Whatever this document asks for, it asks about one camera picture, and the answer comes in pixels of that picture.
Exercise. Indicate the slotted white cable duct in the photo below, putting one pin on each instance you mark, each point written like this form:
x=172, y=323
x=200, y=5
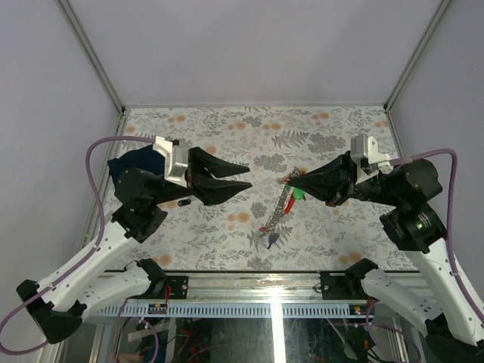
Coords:
x=252, y=310

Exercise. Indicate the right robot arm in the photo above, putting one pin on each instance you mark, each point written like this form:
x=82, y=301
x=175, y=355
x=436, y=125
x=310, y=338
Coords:
x=416, y=229

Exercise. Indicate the dark blue folded cloth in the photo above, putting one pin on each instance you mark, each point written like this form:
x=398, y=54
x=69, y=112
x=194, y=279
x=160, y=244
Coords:
x=144, y=158

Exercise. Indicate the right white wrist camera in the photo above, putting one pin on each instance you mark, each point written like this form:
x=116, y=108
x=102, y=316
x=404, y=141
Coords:
x=365, y=154

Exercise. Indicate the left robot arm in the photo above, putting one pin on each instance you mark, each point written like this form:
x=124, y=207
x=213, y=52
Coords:
x=143, y=179

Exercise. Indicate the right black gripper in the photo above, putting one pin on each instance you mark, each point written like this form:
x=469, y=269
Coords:
x=324, y=182

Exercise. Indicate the left aluminium corner post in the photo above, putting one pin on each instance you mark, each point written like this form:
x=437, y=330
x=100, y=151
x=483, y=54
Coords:
x=74, y=23

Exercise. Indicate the black key tag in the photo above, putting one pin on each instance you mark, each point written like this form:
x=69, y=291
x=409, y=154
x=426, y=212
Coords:
x=184, y=202

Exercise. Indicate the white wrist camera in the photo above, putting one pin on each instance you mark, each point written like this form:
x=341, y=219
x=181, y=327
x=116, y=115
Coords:
x=176, y=160
x=365, y=154

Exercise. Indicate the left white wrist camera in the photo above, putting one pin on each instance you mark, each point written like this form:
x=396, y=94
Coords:
x=176, y=160

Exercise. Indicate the blue key tag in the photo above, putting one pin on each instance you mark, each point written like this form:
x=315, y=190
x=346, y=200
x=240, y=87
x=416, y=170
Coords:
x=272, y=239

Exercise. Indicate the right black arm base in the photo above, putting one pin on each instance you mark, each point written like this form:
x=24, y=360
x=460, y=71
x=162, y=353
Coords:
x=341, y=286

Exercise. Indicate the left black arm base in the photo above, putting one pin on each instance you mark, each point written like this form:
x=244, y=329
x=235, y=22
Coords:
x=172, y=287

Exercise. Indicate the right aluminium corner post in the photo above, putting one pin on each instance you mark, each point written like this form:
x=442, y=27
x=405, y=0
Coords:
x=424, y=40

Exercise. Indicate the aluminium front rail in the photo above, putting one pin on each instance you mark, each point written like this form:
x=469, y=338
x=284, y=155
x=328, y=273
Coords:
x=211, y=287

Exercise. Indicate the aluminium corner post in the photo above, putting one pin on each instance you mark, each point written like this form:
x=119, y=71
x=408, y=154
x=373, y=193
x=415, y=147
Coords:
x=74, y=23
x=424, y=40

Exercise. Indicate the red handled metal keyring holder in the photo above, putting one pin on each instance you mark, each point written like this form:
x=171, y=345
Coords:
x=281, y=203

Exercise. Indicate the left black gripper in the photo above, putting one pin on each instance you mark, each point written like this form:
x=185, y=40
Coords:
x=201, y=165

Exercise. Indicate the green key tag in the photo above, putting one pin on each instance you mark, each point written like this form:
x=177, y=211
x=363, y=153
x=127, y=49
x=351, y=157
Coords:
x=298, y=194

